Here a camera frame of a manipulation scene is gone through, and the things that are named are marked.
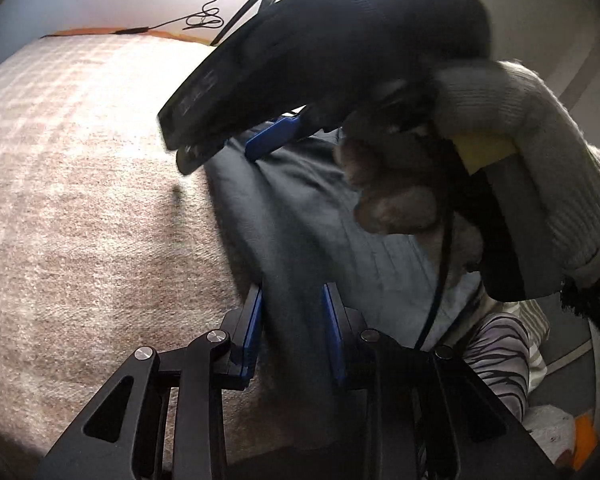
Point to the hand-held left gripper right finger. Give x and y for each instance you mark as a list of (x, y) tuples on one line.
[(332, 335)]

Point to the light blue folded towel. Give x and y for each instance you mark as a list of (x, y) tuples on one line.
[(462, 305)]

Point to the person's right hand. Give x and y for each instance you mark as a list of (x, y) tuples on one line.
[(555, 160)]

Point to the orange object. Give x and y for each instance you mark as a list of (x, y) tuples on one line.
[(584, 435)]

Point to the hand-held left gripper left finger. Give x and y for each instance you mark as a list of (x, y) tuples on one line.
[(251, 335)]

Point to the white printed cloth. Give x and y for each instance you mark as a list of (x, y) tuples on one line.
[(550, 430)]

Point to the person's striped clothing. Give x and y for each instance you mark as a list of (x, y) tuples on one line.
[(495, 355)]

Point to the orange mattress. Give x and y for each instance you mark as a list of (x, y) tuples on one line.
[(165, 34)]

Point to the beige checked bed blanket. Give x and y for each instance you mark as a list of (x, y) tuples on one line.
[(90, 200)]

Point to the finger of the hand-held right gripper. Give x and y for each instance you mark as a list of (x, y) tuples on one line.
[(270, 136), (197, 159)]

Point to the dark green pants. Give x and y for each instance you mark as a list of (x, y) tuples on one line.
[(290, 240)]

